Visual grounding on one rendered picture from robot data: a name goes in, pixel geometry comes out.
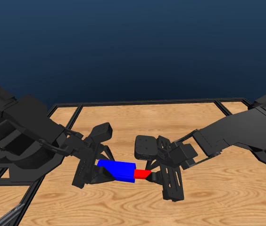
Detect black table frame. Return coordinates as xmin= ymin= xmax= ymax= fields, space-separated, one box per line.
xmin=0 ymin=97 xmax=253 ymax=226

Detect thin red peg bar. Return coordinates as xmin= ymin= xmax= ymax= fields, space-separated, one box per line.
xmin=133 ymin=169 xmax=152 ymax=180

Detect blue hollow socket block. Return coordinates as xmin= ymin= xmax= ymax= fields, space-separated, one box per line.
xmin=97 ymin=160 xmax=136 ymax=184

